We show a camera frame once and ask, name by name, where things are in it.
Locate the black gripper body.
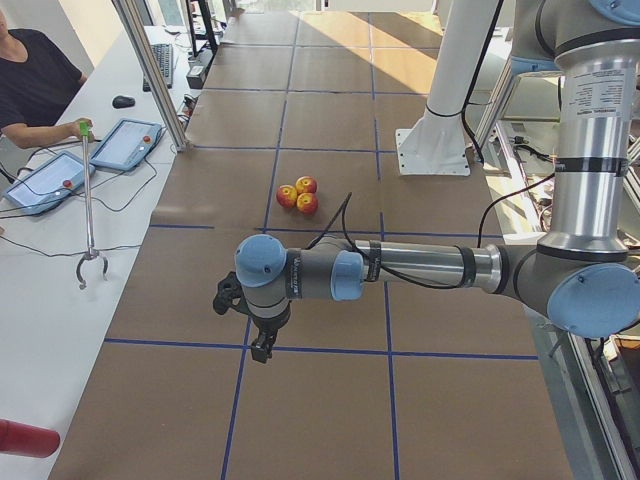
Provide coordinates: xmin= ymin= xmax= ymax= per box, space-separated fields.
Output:
xmin=251 ymin=319 xmax=286 ymax=350

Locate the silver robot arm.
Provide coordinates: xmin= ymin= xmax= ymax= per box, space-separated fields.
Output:
xmin=213 ymin=1 xmax=639 ymax=363

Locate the red yellow apple near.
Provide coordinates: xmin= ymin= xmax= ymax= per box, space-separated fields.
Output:
xmin=296 ymin=192 xmax=319 ymax=216

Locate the red yellow apple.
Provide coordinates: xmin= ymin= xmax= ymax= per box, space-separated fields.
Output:
xmin=296 ymin=192 xmax=319 ymax=216
xmin=276 ymin=184 xmax=298 ymax=209
xmin=294 ymin=176 xmax=318 ymax=194

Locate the red yellow apple left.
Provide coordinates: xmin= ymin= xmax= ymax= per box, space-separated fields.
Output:
xmin=276 ymin=184 xmax=298 ymax=209

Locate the red yellow apple far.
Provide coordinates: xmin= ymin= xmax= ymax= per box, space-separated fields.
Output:
xmin=294 ymin=176 xmax=318 ymax=194

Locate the blue teach pendant far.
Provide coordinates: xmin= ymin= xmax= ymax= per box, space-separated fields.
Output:
xmin=89 ymin=118 xmax=162 ymax=172

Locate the blue teach pendant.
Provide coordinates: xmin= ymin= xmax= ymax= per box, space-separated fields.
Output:
xmin=2 ymin=151 xmax=85 ymax=215
xmin=89 ymin=118 xmax=162 ymax=172

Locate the red cylinder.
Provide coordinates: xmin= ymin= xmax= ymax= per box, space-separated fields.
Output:
xmin=1 ymin=419 xmax=60 ymax=458

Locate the blue teach pendant near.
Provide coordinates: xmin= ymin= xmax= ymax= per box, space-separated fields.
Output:
xmin=2 ymin=151 xmax=85 ymax=215

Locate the black computer mouse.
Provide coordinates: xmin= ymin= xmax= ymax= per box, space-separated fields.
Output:
xmin=112 ymin=95 xmax=136 ymax=109

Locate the black keyboard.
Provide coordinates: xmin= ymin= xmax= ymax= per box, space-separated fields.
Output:
xmin=151 ymin=43 xmax=174 ymax=89

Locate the person in black shirt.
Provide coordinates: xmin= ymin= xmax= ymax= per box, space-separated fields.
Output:
xmin=1 ymin=18 xmax=93 ymax=149

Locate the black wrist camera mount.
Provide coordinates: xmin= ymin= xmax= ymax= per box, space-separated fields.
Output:
xmin=212 ymin=271 xmax=249 ymax=315

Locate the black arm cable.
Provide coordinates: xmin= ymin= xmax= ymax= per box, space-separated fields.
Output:
xmin=304 ymin=192 xmax=481 ymax=291

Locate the white camera pillar with base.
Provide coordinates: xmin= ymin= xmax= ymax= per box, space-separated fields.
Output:
xmin=396 ymin=0 xmax=502 ymax=176

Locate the silver grabber stick green handle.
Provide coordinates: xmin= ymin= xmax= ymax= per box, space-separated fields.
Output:
xmin=76 ymin=120 xmax=109 ymax=290

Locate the aluminium frame post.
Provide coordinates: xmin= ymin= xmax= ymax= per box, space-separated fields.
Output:
xmin=111 ymin=0 xmax=188 ymax=152

